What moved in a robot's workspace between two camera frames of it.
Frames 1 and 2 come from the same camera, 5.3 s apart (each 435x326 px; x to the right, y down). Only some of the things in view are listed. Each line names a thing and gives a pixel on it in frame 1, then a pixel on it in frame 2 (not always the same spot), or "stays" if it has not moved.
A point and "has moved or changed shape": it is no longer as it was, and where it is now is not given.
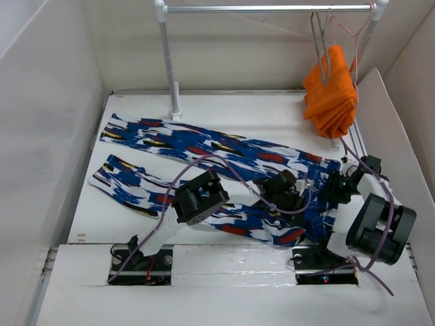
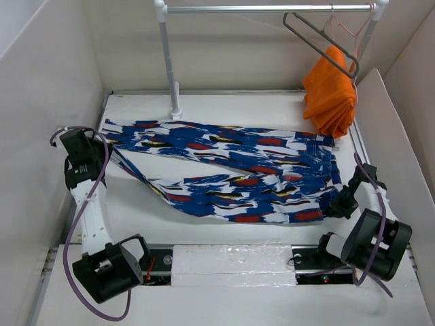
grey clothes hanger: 324,36 to 325,34
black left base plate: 151,269 stays
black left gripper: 298,201 to 92,140
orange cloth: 330,94 stays
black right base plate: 314,265 stays
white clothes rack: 375,9 stays
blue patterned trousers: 150,189 has moved or changed shape
